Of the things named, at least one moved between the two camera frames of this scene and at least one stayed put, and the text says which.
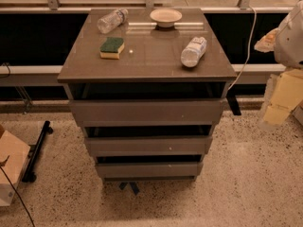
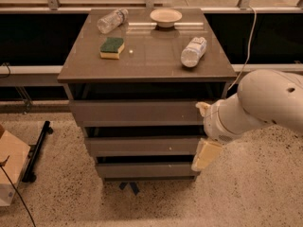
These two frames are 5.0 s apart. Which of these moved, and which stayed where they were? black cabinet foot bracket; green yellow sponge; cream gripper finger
Moved: cream gripper finger
Stayed: green yellow sponge; black cabinet foot bracket
